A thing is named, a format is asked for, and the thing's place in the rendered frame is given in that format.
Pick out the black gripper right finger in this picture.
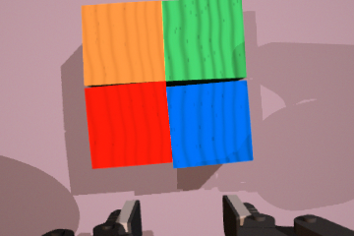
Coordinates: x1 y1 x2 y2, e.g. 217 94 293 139
222 195 354 236

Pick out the orange wooden cube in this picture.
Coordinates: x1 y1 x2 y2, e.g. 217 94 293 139
82 1 165 88

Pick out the green cube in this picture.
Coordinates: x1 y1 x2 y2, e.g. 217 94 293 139
161 0 247 87

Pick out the red wooden cube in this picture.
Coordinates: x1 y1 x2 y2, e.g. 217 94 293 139
85 81 173 169

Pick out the blue cube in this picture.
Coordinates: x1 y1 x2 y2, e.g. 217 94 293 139
166 81 253 168

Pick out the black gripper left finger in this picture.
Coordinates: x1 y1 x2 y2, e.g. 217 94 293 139
41 200 143 236

